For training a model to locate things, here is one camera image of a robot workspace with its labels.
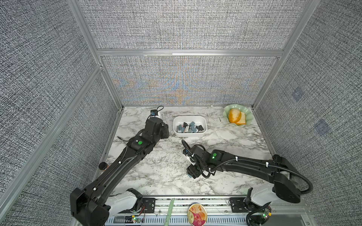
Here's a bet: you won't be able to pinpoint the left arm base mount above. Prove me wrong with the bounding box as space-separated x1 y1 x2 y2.
117 188 156 214

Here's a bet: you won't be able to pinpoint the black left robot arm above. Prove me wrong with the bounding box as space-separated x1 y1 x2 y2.
70 117 169 226

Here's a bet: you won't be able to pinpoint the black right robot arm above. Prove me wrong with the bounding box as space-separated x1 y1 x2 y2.
183 146 313 206

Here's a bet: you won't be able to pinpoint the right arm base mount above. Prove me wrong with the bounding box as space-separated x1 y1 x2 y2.
228 187 263 213

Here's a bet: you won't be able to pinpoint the orange black-capped jar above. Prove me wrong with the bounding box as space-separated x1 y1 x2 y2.
98 162 109 170

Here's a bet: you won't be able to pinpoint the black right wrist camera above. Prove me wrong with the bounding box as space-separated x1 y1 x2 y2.
183 149 201 165

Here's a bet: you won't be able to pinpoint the round colourful tin lid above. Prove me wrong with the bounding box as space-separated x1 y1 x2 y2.
187 203 208 226

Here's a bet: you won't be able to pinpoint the white storage box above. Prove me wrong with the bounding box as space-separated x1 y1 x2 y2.
173 115 207 137

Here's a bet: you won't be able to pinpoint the bread pieces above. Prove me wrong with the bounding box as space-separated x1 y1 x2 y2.
228 108 246 125

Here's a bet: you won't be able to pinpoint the green strip on rail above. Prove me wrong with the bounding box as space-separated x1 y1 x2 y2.
164 198 175 226

